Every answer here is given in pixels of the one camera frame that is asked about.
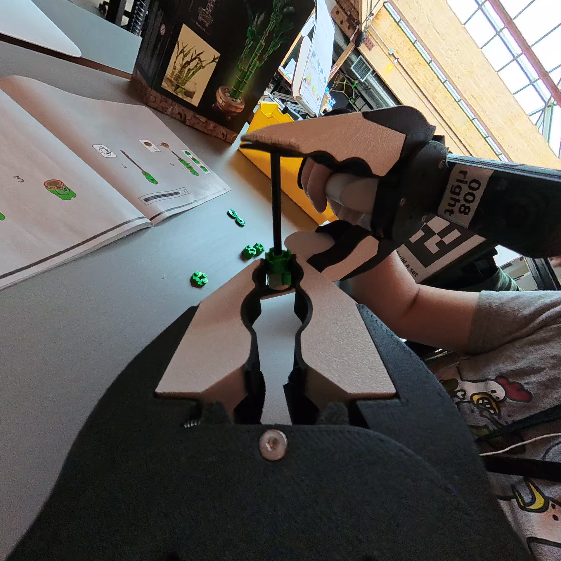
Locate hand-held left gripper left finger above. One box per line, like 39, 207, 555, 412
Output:
155, 259, 269, 413

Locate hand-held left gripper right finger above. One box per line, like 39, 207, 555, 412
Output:
289, 259, 398, 413

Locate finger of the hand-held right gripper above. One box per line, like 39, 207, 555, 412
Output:
284, 220, 397, 282
240, 112, 407, 177

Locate green round lego brick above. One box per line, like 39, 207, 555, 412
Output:
264, 247, 293, 290

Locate black axle rod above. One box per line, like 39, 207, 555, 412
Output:
269, 151, 285, 255

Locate person's right forearm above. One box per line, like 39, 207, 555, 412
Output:
351, 252, 480, 353

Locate person's right hand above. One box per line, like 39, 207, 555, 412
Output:
300, 156, 378, 225

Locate yellow bin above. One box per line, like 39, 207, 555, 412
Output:
239, 102, 339, 226

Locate framed marker sign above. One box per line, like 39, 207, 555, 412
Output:
394, 214, 500, 283

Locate person's printed grey shirt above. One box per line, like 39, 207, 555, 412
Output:
432, 289, 561, 561

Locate dark set box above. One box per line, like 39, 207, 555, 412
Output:
131, 0, 317, 144

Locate open instruction booklet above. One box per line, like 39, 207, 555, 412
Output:
0, 75, 233, 291

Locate white cable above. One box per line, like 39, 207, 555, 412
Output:
480, 432, 561, 457

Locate black strap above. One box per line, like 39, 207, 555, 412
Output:
480, 403, 561, 483

